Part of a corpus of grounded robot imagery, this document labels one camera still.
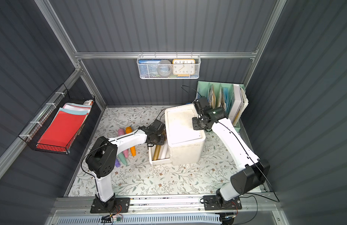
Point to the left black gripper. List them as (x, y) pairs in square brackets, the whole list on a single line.
[(159, 139)]

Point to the black wire side basket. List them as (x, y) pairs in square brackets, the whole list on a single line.
[(67, 99)]

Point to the white vented cable duct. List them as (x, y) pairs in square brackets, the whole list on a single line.
[(143, 219)]

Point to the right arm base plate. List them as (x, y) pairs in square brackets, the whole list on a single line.
[(215, 203)]

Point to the orange toy microphone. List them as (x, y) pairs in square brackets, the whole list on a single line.
[(132, 147)]

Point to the yellow alarm clock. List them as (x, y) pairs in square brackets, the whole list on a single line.
[(184, 67)]

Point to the grey tape roll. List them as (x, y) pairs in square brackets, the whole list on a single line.
[(164, 68)]

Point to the mint green file organizer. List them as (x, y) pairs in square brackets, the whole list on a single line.
[(217, 94)]

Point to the white plastic drawer cabinet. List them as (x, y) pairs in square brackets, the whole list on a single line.
[(185, 144)]

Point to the white wire wall basket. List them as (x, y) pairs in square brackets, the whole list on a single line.
[(171, 57)]

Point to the pink toy microphone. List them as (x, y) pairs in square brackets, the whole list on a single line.
[(122, 132)]

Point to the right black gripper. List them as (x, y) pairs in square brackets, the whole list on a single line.
[(198, 123)]

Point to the purple toy microphone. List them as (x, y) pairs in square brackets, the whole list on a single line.
[(117, 163)]

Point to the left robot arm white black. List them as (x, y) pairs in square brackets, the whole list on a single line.
[(101, 159)]

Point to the red paper folder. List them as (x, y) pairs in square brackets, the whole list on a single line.
[(63, 127)]

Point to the blue box in basket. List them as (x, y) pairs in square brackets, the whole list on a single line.
[(147, 68)]

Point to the mint green toy microphone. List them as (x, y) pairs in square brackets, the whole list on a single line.
[(122, 158)]

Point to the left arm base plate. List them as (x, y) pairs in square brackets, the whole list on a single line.
[(114, 204)]

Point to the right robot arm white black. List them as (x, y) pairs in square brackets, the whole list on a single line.
[(251, 170)]

